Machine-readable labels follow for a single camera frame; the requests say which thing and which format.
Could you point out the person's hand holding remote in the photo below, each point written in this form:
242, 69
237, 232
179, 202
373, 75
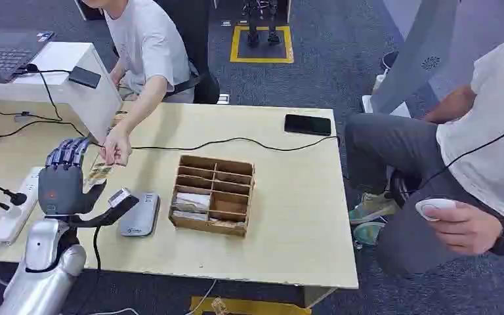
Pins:
465, 228

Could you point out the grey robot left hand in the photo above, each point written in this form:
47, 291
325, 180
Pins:
60, 187

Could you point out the person's right hand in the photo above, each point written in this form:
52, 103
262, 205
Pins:
116, 145

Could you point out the white oval remote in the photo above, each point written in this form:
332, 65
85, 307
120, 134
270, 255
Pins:
434, 205

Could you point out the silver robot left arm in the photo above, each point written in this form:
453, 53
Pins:
39, 278

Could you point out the white desk riser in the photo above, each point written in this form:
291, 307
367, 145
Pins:
91, 100

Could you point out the white power strip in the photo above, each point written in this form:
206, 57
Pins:
15, 213

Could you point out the grey flat device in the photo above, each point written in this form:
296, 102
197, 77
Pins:
140, 215

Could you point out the small black flat device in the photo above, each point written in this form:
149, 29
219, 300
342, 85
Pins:
85, 77

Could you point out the seated person with remote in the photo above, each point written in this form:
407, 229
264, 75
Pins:
473, 143

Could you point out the white card stack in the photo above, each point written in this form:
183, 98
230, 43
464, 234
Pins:
192, 201

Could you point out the green shoe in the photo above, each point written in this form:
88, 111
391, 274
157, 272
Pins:
371, 208
368, 234

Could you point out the person across desk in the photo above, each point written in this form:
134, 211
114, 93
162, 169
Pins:
147, 43

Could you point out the wooden compartment box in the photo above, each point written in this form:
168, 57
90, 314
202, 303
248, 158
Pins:
230, 200

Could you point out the black office chair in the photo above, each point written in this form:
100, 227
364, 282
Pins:
195, 43

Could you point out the dark laptop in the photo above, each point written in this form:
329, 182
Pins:
4, 54

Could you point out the pale grey partition panel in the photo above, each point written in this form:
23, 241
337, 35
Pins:
426, 52

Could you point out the black robot legs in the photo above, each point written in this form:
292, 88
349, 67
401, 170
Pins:
260, 26

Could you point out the black smartphone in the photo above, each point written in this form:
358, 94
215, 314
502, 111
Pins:
307, 125

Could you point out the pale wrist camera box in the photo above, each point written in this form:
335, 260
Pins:
120, 196

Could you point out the yellow base plate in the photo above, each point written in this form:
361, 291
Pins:
252, 306

